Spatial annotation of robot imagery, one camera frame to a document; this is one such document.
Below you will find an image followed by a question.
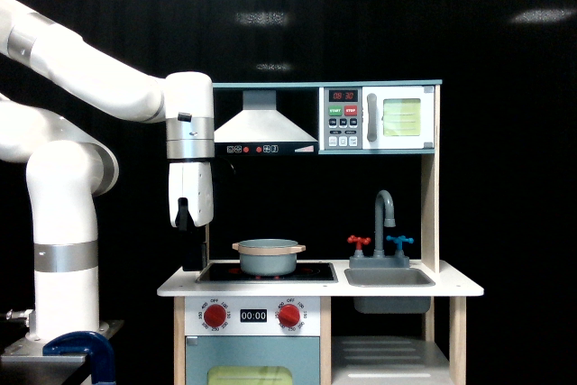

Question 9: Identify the white cabinet shelf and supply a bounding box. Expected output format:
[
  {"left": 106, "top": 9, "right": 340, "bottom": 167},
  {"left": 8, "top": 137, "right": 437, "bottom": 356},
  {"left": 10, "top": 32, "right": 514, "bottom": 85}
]
[{"left": 332, "top": 336, "right": 453, "bottom": 385}]

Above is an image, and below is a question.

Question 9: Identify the black timer display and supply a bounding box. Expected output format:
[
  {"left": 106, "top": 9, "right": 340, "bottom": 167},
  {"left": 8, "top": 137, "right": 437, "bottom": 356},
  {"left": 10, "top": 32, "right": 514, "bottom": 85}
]
[{"left": 240, "top": 308, "right": 268, "bottom": 323}]

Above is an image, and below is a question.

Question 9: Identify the grey toy range hood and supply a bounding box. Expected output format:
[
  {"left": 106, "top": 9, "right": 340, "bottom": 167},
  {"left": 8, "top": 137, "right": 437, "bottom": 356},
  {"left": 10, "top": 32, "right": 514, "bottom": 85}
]
[{"left": 215, "top": 89, "right": 318, "bottom": 157}]

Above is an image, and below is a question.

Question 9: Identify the black toy stovetop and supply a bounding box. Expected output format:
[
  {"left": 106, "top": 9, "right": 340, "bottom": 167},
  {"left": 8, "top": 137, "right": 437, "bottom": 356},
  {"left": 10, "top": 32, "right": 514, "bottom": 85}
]
[{"left": 197, "top": 261, "right": 337, "bottom": 284}]

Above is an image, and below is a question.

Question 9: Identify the left red oven knob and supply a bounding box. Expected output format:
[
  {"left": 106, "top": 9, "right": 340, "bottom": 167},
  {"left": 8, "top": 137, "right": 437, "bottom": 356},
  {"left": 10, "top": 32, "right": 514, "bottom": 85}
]
[{"left": 203, "top": 304, "right": 227, "bottom": 328}]

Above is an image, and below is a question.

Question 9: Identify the blue tap handle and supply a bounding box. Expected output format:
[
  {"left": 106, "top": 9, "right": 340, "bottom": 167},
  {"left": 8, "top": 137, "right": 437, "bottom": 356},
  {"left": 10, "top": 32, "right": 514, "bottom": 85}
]
[{"left": 386, "top": 235, "right": 415, "bottom": 252}]

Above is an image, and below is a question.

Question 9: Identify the grey toy sink basin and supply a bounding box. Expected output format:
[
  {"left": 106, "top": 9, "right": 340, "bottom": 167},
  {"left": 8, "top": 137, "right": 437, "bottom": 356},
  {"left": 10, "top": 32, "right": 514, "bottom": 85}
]
[{"left": 344, "top": 268, "right": 435, "bottom": 314}]

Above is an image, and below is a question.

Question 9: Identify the grey toy pot bowl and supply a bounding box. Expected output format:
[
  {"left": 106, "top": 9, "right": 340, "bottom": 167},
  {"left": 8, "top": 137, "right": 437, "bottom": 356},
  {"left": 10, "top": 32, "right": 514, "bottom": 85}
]
[{"left": 232, "top": 238, "right": 306, "bottom": 277}]

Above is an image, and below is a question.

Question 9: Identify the right red oven knob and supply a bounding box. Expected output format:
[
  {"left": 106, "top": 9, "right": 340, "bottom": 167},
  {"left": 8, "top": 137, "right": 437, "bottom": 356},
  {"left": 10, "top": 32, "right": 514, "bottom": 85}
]
[{"left": 277, "top": 304, "right": 300, "bottom": 328}]

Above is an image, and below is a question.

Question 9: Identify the blue toy oven door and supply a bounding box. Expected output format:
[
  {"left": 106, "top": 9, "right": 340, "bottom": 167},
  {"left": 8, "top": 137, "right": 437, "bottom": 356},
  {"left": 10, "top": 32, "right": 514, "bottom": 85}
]
[{"left": 186, "top": 335, "right": 320, "bottom": 384}]

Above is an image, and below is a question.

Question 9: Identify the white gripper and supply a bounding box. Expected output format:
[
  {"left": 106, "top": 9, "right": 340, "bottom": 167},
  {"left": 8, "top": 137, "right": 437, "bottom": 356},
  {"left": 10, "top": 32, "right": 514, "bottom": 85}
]
[{"left": 169, "top": 161, "right": 213, "bottom": 231}]

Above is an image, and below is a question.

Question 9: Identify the blue C-clamp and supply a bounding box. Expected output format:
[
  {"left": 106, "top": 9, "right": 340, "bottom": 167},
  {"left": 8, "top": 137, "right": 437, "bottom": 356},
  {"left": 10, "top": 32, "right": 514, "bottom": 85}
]
[{"left": 42, "top": 331, "right": 116, "bottom": 385}]

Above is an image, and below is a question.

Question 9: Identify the red oven knob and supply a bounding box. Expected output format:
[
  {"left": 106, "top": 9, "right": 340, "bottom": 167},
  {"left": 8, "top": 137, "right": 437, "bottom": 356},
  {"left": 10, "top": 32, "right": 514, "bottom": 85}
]
[
  {"left": 203, "top": 304, "right": 227, "bottom": 328},
  {"left": 277, "top": 304, "right": 300, "bottom": 328}
]

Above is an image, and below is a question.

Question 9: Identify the red tap handle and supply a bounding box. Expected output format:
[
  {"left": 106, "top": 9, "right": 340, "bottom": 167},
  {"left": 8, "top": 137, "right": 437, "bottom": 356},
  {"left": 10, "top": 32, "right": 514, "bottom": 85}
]
[{"left": 347, "top": 235, "right": 371, "bottom": 252}]

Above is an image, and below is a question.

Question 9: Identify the toy microwave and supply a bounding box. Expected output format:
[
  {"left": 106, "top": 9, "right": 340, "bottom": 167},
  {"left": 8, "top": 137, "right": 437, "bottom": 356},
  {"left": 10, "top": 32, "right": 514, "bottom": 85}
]
[{"left": 319, "top": 85, "right": 437, "bottom": 153}]

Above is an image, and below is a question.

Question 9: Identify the grey toy faucet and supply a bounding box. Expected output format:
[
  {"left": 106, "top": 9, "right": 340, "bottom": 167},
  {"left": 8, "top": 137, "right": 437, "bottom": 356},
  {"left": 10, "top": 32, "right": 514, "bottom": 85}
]
[{"left": 349, "top": 190, "right": 409, "bottom": 269}]

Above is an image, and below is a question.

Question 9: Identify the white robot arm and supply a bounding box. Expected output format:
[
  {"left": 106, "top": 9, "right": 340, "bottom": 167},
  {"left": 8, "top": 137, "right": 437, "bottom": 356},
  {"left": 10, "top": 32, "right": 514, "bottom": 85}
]
[{"left": 1, "top": 0, "right": 215, "bottom": 342}]

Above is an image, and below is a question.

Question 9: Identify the wooden toy kitchen frame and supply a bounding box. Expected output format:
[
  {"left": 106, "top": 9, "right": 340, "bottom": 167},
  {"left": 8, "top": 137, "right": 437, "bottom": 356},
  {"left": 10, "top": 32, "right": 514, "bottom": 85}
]
[{"left": 159, "top": 79, "right": 483, "bottom": 384}]

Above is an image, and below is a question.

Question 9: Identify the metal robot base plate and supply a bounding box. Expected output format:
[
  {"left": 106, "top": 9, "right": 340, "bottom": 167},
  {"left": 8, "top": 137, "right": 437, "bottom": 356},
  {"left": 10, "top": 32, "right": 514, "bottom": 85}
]
[{"left": 1, "top": 320, "right": 124, "bottom": 384}]

